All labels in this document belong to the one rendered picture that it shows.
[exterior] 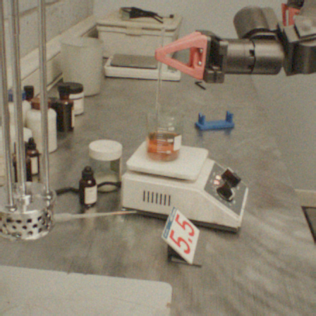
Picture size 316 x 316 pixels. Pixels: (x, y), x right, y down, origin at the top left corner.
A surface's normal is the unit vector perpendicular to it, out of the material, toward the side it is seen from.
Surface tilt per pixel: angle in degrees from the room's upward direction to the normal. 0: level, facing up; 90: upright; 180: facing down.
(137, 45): 94
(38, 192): 0
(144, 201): 90
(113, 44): 94
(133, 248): 0
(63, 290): 0
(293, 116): 90
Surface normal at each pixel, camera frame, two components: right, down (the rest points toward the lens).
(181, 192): -0.26, 0.37
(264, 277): 0.07, -0.92
